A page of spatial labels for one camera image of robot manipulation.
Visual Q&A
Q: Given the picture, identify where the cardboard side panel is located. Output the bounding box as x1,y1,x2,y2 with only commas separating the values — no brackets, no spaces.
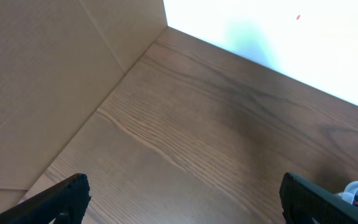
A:
0,0,167,213

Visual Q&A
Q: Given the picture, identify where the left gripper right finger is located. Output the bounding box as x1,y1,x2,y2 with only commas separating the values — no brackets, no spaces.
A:
279,172,358,224

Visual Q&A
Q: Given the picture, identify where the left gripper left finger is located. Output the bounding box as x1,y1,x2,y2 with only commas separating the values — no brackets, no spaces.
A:
0,173,91,224

